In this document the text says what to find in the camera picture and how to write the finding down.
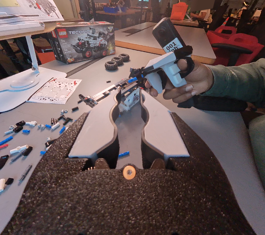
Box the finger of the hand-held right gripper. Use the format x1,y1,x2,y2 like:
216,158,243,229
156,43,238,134
130,53,177,76

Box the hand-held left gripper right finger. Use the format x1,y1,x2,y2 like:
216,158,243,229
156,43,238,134
139,90,190,158

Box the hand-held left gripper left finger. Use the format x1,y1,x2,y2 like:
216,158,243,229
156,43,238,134
68,89,122,159

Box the white toy brick truck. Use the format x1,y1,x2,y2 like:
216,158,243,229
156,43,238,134
78,76,145,112

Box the person's right forearm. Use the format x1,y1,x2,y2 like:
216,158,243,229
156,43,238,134
202,58,265,103

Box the grey desk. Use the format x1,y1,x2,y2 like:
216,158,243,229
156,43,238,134
0,46,265,235

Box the person's right hand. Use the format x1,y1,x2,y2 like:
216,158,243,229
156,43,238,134
145,58,214,104

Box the orange plastic bin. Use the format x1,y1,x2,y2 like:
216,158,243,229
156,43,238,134
170,2,189,20

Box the white table with wood edge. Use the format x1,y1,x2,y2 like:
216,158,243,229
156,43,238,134
114,22,217,65

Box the white sticker sheet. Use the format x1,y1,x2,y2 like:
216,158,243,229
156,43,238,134
26,77,82,105

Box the black textured armrest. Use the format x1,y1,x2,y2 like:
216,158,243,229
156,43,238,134
178,95,248,112

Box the scattered loose brick pieces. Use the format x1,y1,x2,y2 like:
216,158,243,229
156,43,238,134
0,106,79,193

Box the red chair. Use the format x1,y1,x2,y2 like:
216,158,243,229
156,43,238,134
206,26,264,66

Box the white book stand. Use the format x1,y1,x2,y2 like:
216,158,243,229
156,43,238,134
0,11,67,113

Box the toy truck cardboard box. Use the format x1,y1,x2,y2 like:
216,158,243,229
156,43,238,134
49,21,116,65

